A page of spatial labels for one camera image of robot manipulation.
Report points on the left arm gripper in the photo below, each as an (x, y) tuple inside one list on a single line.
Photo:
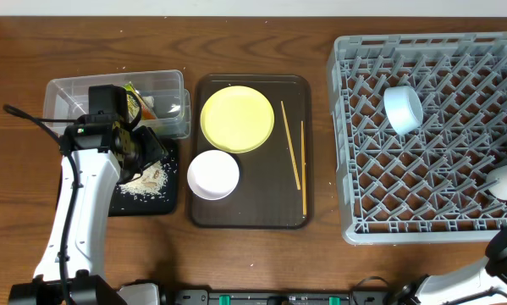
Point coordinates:
[(155, 150)]

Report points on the pile of rice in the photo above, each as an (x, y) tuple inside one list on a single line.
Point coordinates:
[(150, 184)]

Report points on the green snack wrapper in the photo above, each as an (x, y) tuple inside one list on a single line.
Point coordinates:
[(136, 104)]

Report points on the white bowl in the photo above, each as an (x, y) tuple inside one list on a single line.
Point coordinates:
[(213, 175)]

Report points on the light blue bowl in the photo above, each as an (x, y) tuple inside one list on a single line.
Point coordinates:
[(403, 109)]

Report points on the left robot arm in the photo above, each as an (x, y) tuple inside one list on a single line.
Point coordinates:
[(101, 149)]

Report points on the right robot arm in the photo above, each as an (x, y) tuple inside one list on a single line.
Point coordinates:
[(483, 282)]

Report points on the black waste tray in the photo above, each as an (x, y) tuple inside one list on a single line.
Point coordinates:
[(151, 205)]

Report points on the grey dishwasher rack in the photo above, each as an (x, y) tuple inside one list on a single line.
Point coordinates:
[(428, 185)]

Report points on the clear plastic bin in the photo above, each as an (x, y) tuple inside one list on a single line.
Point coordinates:
[(67, 98)]

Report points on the yellow plate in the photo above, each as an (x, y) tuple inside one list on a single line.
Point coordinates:
[(237, 119)]

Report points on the dark brown tray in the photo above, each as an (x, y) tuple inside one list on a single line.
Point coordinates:
[(266, 196)]

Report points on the right wooden chopstick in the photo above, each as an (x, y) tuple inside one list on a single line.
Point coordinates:
[(303, 168)]

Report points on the wooden chopstick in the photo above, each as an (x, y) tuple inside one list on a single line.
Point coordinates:
[(303, 168), (291, 147)]

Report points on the left wooden chopstick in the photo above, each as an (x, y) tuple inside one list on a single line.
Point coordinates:
[(291, 147)]

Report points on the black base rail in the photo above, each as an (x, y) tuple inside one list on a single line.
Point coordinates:
[(278, 297)]

